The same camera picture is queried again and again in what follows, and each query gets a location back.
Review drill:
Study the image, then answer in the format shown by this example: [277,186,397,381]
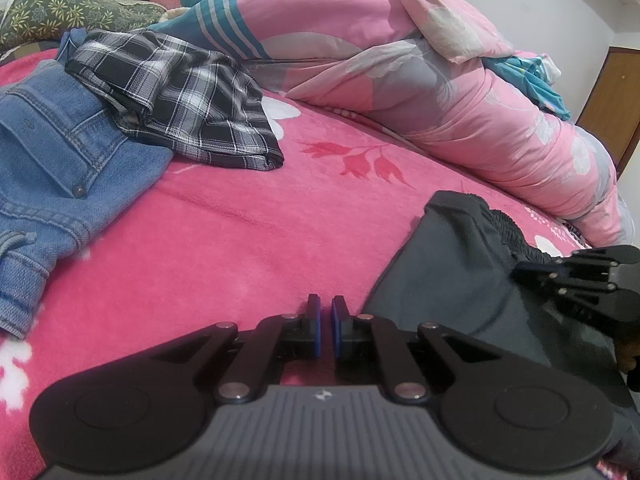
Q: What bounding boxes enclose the brown wooden door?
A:
[577,46,640,176]

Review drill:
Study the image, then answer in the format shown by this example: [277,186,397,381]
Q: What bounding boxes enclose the pink floral quilt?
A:
[235,0,633,248]

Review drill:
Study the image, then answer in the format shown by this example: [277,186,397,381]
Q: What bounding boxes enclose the black white plaid shirt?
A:
[65,29,286,172]

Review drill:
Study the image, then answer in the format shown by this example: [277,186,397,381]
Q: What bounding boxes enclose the pink floral blanket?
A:
[0,47,596,476]

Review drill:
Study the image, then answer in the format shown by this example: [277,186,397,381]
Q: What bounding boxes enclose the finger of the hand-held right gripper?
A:
[552,245,640,282]
[512,258,640,331]

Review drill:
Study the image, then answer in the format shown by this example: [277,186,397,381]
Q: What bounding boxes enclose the blue jeans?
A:
[0,27,173,338]

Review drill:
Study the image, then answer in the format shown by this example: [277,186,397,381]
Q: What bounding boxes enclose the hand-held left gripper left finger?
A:
[147,294,322,406]

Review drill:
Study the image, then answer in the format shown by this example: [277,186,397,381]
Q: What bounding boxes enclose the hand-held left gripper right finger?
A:
[331,295,503,406]

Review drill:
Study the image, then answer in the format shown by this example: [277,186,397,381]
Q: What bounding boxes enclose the dark grey pants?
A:
[361,190,638,456]

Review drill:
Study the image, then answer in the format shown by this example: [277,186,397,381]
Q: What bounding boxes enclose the teal striped quilt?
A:
[147,0,396,61]

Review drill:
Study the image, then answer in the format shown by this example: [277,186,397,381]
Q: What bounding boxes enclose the green floral pillow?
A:
[0,0,166,53]

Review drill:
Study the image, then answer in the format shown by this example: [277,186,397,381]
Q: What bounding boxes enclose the teal printed cloth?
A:
[482,54,572,121]

